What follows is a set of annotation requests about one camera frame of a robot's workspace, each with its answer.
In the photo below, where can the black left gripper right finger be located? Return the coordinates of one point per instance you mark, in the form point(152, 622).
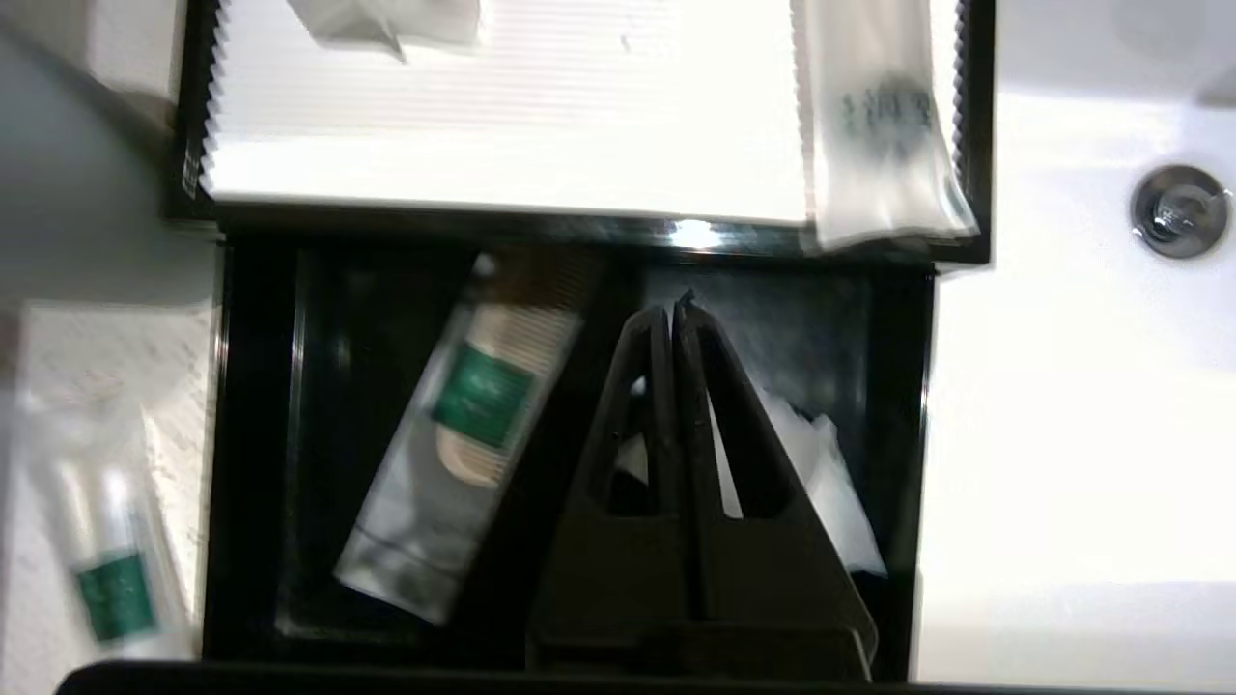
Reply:
point(772, 598)

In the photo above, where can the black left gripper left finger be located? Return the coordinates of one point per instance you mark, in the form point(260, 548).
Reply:
point(618, 598)

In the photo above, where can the clear sachet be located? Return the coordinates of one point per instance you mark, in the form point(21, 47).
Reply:
point(830, 483)

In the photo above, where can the drawer with plastic bags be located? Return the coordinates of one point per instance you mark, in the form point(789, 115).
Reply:
point(290, 434)

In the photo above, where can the comb packet green label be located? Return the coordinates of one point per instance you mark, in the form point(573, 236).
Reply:
point(473, 415)

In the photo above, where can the white sink basin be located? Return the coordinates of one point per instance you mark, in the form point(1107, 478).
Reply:
point(1072, 434)

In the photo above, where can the long toothbrush packet green band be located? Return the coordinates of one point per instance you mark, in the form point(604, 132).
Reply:
point(884, 135)

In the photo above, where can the toothbrush toothpaste packet green label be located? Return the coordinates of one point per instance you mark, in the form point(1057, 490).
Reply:
point(111, 569)

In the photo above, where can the chrome sink drain stopper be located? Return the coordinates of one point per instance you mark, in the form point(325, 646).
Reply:
point(1180, 210)

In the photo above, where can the small sachet green label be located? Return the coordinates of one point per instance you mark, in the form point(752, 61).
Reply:
point(386, 24)

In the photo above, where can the grey plastic cup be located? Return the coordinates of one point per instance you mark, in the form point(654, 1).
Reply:
point(87, 193)

